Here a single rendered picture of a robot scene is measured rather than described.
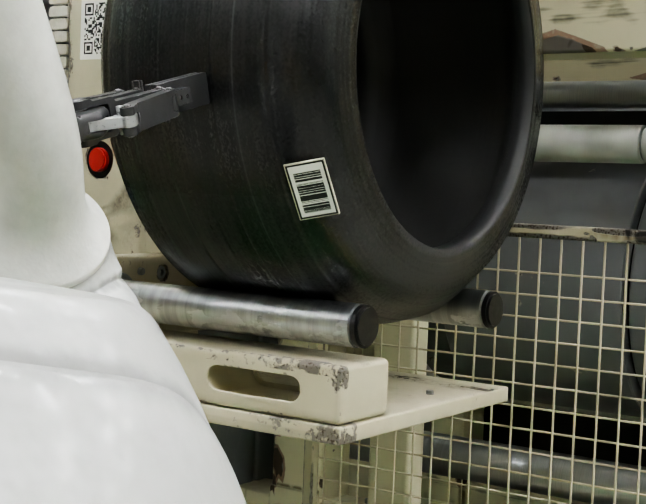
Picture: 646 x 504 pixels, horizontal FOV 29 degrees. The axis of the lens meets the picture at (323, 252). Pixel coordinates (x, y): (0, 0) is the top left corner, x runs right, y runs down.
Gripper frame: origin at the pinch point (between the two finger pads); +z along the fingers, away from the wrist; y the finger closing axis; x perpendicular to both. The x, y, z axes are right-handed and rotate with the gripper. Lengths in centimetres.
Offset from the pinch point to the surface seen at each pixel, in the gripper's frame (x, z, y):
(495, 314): 33, 38, -11
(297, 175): 8.7, 5.0, -8.9
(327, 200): 11.4, 6.7, -10.8
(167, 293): 23.6, 9.6, 14.2
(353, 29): -3.8, 12.6, -11.8
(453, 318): 33.5, 35.9, -6.3
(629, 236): 29, 58, -20
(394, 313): 27.5, 20.4, -8.1
